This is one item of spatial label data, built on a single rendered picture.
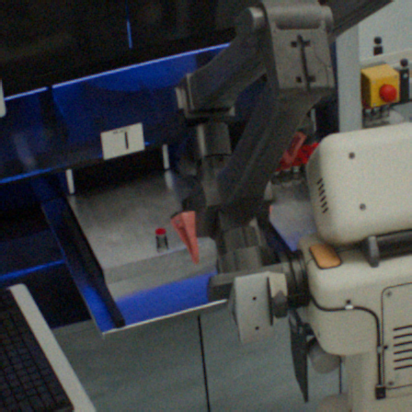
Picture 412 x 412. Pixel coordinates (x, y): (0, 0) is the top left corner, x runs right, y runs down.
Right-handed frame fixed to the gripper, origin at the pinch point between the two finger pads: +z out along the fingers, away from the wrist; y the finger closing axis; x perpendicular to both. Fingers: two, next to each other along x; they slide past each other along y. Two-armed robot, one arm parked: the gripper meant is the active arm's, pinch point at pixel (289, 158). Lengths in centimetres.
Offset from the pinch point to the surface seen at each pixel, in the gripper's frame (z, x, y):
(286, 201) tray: 14.5, -3.0, 7.8
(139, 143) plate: 2.5, 21.1, 24.3
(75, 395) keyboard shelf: 25, 53, -19
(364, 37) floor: 93, -154, 230
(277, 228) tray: 11.7, 5.0, -4.2
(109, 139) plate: 0.0, 27.1, 24.7
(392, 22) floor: 92, -173, 237
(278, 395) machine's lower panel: 81, -8, 25
